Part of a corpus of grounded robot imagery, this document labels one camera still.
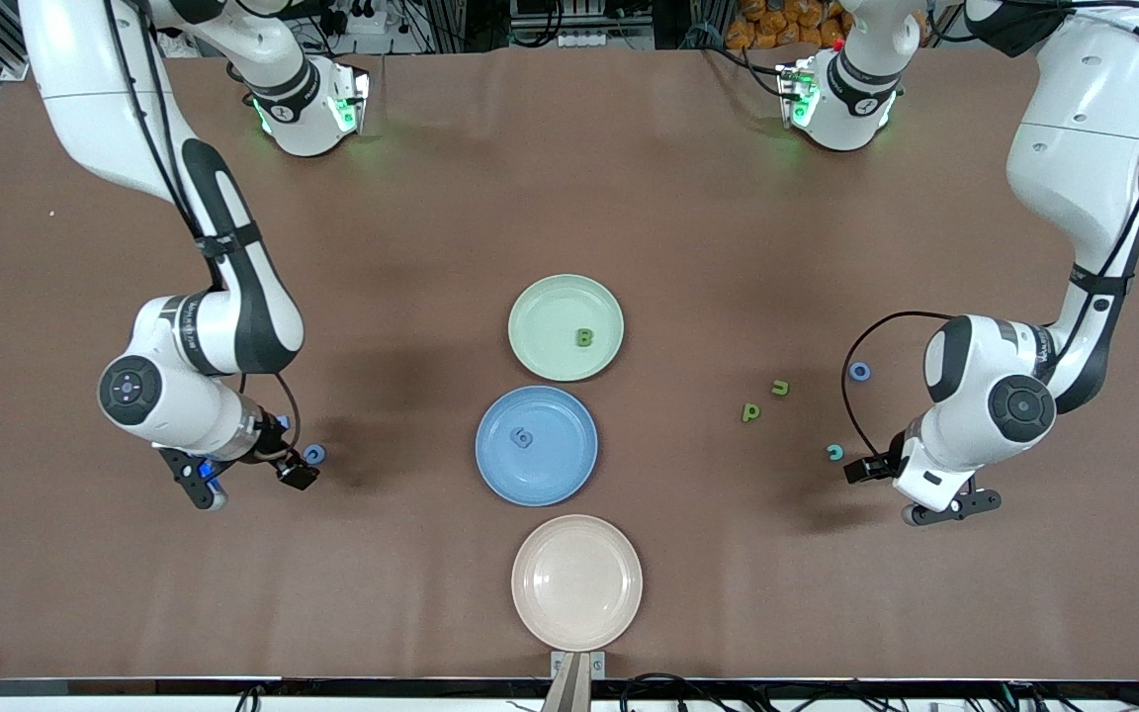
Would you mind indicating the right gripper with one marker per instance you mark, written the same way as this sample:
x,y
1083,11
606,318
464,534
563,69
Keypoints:
x,y
271,457

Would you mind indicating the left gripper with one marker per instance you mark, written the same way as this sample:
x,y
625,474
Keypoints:
x,y
888,464

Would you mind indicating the blue letter C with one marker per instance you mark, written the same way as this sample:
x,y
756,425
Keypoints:
x,y
308,455

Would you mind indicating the green letter n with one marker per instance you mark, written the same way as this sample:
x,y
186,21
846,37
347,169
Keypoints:
x,y
786,387

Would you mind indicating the green letter p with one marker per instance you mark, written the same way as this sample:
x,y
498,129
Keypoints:
x,y
748,412

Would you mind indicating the blue letter G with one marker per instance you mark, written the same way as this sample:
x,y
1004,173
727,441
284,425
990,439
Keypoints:
x,y
522,437

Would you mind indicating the green letter B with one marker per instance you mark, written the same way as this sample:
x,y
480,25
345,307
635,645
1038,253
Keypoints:
x,y
582,337

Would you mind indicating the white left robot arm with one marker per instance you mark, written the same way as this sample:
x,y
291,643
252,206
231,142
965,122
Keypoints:
x,y
1074,148

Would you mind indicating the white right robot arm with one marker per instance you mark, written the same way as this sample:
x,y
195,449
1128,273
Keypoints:
x,y
233,326

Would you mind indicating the teal letter c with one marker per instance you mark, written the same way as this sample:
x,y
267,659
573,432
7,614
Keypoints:
x,y
829,453

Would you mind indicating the blue letter O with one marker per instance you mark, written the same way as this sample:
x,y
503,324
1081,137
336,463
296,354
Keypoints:
x,y
851,371

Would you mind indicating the brown table cover sheet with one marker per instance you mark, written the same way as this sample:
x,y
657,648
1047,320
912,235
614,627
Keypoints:
x,y
134,593

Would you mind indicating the blue plate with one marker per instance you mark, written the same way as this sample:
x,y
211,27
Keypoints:
x,y
555,465

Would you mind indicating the green plate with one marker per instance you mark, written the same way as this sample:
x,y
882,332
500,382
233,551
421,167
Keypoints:
x,y
550,316

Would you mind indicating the beige plate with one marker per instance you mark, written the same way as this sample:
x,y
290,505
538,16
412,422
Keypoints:
x,y
576,582

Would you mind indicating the pile of orange objects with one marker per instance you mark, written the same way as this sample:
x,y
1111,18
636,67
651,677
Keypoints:
x,y
787,25

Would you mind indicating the white power strip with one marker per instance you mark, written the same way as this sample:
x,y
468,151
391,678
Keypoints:
x,y
601,41

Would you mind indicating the table edge rail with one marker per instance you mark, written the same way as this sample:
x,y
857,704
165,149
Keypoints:
x,y
134,685

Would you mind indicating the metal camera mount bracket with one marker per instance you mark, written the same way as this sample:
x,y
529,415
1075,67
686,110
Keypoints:
x,y
575,672

